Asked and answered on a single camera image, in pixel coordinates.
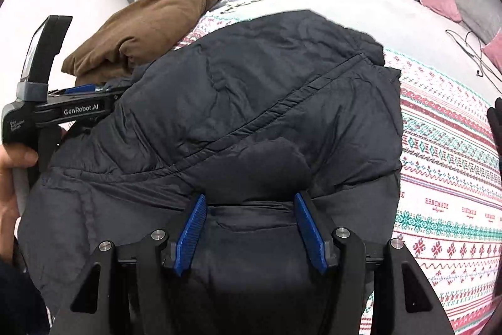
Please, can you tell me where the thin black cable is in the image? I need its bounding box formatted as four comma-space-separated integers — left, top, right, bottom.
446, 29, 502, 80

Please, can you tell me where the person's left hand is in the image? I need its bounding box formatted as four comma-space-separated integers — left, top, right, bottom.
0, 126, 68, 242

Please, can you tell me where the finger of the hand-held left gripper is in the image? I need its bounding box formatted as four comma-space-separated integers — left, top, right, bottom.
48, 80, 133, 101

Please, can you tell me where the small pink pillow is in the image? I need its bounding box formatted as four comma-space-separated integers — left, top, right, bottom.
482, 40, 502, 73

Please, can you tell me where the black puffer jacket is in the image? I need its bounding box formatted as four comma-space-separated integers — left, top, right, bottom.
17, 8, 405, 335

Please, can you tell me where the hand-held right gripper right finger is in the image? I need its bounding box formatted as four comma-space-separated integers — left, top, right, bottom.
294, 192, 458, 335

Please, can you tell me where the patterned knit-print blanket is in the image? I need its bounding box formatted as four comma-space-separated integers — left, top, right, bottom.
172, 11, 502, 335

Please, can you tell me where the brown folded garment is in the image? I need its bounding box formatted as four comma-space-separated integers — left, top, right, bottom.
62, 0, 227, 85

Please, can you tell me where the dark cloth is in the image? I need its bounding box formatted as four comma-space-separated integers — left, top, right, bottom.
486, 97, 502, 165

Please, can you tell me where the person's dark trouser leg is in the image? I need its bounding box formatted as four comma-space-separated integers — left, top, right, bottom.
0, 260, 52, 335

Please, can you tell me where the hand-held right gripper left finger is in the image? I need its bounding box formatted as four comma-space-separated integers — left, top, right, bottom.
49, 194, 208, 335

